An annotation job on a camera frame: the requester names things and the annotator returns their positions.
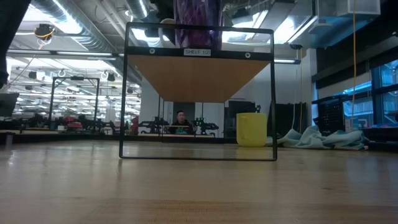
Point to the purple ribbed cup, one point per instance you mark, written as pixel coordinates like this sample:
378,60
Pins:
197,21

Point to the lime yellow mug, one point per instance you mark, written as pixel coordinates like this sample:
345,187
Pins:
252,130

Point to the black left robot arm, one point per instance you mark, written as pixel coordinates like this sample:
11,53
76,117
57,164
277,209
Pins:
12,31

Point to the person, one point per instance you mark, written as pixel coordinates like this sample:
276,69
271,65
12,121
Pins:
182,123

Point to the background robot arms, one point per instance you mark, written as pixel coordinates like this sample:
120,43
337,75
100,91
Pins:
205,126

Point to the black partition panel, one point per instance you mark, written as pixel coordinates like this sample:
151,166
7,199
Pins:
286,118

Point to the dark monitor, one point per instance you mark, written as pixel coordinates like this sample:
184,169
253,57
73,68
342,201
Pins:
7,104

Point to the black perforated cabinet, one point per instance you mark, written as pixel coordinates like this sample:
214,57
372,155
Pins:
329,115

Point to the light blue cloth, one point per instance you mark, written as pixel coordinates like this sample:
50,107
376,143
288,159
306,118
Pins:
323,140

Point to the wooden shelf with black frame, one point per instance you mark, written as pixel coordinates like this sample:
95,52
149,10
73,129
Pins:
199,77

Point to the black background rig frame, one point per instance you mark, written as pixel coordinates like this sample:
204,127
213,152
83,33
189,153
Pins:
50,102

